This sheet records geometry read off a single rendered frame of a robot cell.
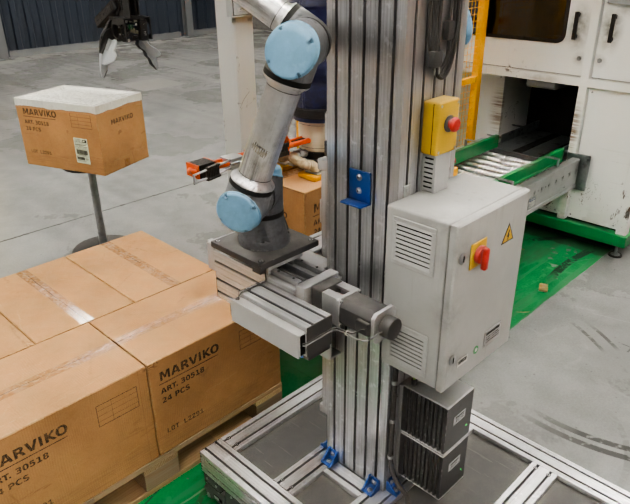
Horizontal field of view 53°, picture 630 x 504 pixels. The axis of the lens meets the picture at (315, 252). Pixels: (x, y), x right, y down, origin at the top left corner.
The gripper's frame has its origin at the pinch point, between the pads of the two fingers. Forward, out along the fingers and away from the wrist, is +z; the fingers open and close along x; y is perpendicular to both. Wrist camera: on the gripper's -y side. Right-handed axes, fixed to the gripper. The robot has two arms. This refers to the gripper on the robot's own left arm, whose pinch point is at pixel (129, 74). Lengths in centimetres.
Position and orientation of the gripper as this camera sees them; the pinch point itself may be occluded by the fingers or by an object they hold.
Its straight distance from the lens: 171.1
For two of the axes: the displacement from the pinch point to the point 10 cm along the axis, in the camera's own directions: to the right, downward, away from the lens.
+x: 7.0, -3.2, 6.4
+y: 7.1, 3.0, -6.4
